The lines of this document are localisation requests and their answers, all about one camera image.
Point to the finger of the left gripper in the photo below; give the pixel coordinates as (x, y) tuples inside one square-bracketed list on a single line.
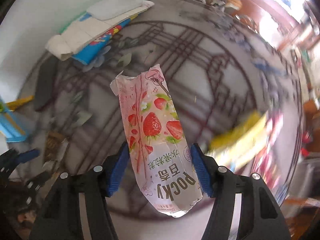
[(28, 156)]

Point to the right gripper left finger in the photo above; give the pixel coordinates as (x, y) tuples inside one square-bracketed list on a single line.
[(59, 216)]

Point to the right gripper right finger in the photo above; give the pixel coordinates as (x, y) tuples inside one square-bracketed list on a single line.
[(244, 207)]

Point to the dark brown cigarette box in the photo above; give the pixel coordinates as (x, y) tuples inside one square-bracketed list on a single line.
[(54, 151)]

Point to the pink foil snack wrapper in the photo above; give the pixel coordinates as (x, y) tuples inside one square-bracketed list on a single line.
[(265, 162)]

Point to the yellow torn carton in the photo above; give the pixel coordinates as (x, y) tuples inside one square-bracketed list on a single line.
[(237, 147)]

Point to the pink strawberry Pocky box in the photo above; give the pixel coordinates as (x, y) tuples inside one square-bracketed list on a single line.
[(158, 149)]

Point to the person's left hand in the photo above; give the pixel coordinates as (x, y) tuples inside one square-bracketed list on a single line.
[(26, 220)]

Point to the blue yellow plastic toy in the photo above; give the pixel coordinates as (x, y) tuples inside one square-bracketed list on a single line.
[(12, 127)]

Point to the stack of books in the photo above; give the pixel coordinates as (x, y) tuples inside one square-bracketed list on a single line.
[(86, 36)]

